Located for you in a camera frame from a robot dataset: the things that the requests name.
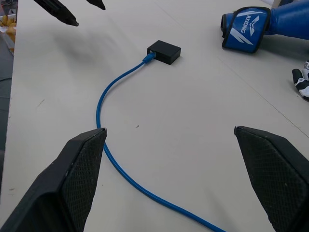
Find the yellow fruit pile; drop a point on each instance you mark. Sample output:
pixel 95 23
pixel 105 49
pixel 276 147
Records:
pixel 8 24

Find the blue boxing glove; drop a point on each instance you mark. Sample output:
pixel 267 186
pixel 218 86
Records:
pixel 246 31

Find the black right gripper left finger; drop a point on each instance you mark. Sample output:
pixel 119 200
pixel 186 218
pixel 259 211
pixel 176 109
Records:
pixel 48 193

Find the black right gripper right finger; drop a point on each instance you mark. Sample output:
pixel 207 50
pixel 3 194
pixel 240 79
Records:
pixel 277 174

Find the black and white glove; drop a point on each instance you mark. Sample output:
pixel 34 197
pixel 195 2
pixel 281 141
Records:
pixel 303 83

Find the small black box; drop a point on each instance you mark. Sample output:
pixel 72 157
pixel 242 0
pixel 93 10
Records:
pixel 166 49

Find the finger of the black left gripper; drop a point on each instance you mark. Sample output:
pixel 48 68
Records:
pixel 60 13
pixel 97 3

